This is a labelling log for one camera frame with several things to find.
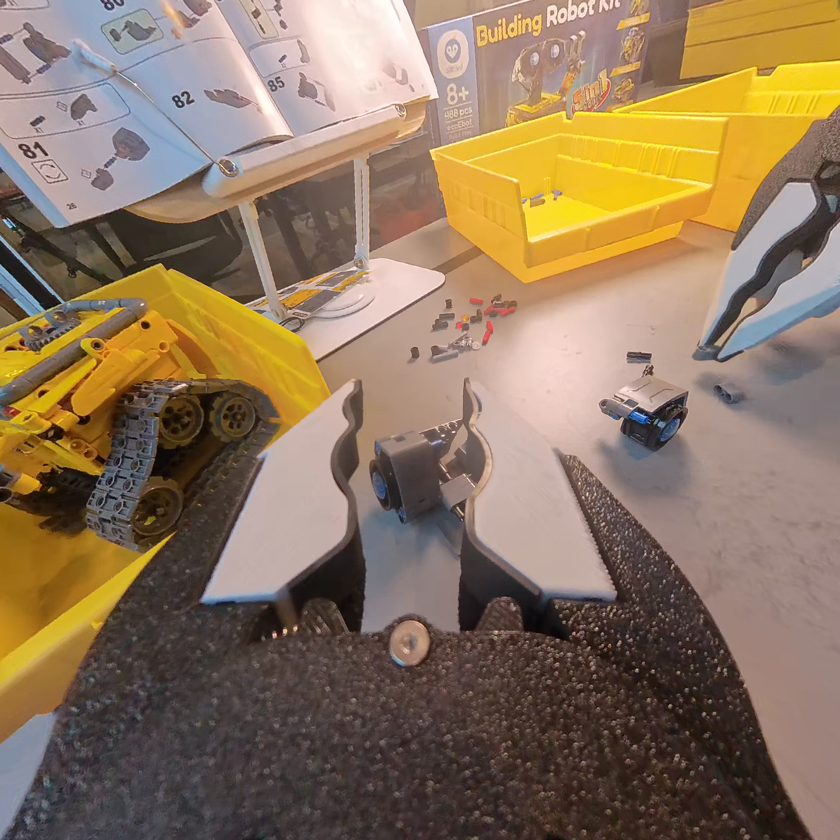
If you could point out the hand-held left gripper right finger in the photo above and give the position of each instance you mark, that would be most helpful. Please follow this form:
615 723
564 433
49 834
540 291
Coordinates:
538 518

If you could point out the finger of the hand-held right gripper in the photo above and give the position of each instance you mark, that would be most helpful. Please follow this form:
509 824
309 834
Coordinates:
764 243
800 302

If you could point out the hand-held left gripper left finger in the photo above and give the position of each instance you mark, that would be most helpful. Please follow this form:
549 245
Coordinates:
282 518

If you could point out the grey brick block assembly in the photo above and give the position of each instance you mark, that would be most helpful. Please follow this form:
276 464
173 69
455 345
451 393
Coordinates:
413 472

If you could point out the grey black wheel assembly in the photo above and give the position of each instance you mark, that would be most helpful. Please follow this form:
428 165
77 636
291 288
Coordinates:
649 413

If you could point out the grey desk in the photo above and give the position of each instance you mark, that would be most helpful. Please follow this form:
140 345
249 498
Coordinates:
689 525

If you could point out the yellow plastic bin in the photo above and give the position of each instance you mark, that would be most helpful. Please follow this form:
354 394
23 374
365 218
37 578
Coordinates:
741 131
262 348

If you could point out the stacked yellow bins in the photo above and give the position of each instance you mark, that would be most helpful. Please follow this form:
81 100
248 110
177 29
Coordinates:
754 39

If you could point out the yellow bin with divider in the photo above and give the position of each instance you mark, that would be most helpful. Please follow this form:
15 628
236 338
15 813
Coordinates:
590 249

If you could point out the yellow tracked brick model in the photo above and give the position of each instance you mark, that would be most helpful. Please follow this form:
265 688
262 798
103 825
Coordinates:
131 394

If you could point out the pile of small brick pins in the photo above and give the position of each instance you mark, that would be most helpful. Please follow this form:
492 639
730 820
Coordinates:
466 321

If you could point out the small blue brick pieces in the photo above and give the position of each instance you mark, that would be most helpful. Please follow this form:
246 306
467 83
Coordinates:
541 197

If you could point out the yellow black sticker sheet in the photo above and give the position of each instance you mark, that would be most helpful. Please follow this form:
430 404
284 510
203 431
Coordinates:
315 292

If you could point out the blue robot kit box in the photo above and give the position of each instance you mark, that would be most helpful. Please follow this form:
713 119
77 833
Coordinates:
558 65

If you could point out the open instruction booklet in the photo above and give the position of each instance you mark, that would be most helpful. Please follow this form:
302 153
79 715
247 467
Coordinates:
164 98

